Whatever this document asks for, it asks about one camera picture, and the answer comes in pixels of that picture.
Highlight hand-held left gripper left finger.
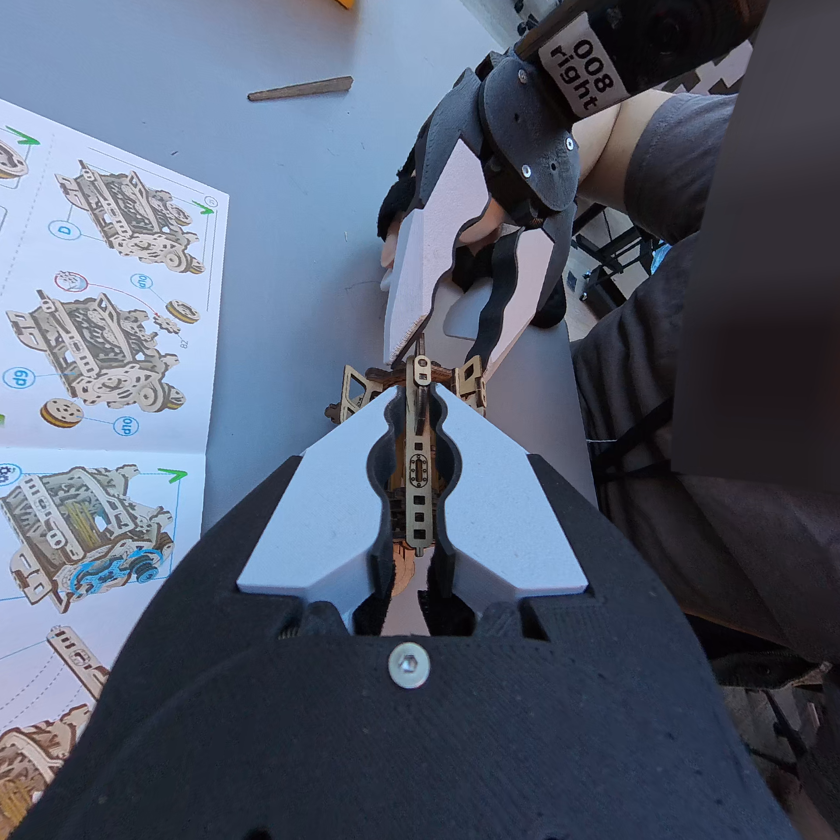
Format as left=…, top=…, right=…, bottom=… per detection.
left=236, top=385, right=401, bottom=636

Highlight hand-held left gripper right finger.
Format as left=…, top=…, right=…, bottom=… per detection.
left=419, top=384, right=589, bottom=636

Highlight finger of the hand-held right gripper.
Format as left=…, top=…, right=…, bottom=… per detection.
left=468, top=224, right=560, bottom=383
left=382, top=140, right=492, bottom=367

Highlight wooden slotted strip part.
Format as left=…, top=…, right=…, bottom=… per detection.
left=406, top=354, right=435, bottom=549

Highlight wooden mechanical model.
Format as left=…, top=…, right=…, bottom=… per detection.
left=325, top=354, right=490, bottom=595

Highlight person's right hand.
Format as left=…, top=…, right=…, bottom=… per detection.
left=379, top=101, right=643, bottom=293

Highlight black round mesh object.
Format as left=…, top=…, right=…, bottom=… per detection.
left=530, top=281, right=569, bottom=330

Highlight thin wooden stick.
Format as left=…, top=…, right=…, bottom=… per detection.
left=247, top=75, right=355, bottom=102

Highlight white instruction booklet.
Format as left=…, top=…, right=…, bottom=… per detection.
left=0, top=97, right=231, bottom=828

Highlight black metal frame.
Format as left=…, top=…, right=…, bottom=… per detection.
left=570, top=200, right=665, bottom=312

